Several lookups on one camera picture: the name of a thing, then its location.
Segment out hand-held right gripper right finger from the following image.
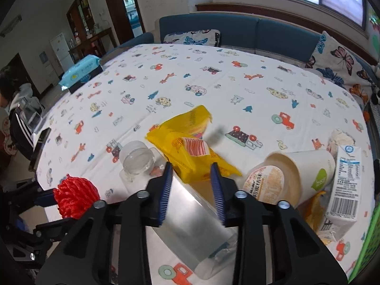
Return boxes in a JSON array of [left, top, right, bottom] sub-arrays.
[[209, 163, 348, 285]]

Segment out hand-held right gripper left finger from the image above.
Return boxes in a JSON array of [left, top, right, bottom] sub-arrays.
[[35, 162, 174, 285]]

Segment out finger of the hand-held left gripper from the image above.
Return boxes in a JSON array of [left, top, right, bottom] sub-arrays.
[[33, 217, 73, 242], [30, 188, 58, 209]]

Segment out clear plastic wrapper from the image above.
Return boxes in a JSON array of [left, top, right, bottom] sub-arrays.
[[148, 172, 238, 280]]

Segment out red knitted ball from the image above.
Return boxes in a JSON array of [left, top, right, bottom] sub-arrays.
[[53, 176, 101, 219]]

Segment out white paper cup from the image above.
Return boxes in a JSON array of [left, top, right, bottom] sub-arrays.
[[263, 149, 337, 207]]

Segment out orange peel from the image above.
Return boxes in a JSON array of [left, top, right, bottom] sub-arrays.
[[303, 190, 328, 233]]

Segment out small drink carton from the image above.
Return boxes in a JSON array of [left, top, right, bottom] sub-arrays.
[[316, 145, 362, 246]]

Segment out green plastic basket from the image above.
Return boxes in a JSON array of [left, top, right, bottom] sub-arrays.
[[347, 196, 380, 283]]

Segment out clear plastic cup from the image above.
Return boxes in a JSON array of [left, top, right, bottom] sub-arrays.
[[119, 140, 167, 195]]

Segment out jelly cup with printed lid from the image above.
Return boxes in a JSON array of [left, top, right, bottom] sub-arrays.
[[243, 165, 285, 205]]

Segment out yellow snack wrapper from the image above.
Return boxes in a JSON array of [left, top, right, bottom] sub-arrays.
[[145, 105, 242, 184]]

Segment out clear acrylic box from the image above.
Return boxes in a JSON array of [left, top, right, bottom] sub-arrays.
[[15, 97, 46, 134]]

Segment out printed tablecloth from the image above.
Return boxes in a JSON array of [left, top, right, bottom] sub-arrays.
[[30, 44, 373, 285]]

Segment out blue wet wipes pack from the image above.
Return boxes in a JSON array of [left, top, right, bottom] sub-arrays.
[[58, 55, 101, 87]]

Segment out crumpled white tissue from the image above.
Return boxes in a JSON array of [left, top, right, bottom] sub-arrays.
[[327, 128, 356, 152]]

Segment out white fridge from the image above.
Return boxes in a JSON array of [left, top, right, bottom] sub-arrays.
[[49, 33, 75, 75]]

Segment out small butterfly pillow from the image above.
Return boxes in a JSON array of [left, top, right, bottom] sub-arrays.
[[163, 30, 221, 48]]

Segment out blue sofa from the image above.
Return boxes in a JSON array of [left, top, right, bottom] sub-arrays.
[[101, 16, 380, 76]]

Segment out wooden cabinet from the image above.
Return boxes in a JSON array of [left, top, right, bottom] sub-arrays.
[[66, 0, 114, 57]]

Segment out large butterfly pillow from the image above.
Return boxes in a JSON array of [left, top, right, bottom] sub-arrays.
[[305, 30, 378, 96]]

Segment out brown door frame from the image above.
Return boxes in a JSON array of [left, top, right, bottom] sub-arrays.
[[99, 0, 147, 48]]

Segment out colourful wall poster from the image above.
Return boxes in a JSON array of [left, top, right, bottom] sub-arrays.
[[366, 1, 380, 63]]

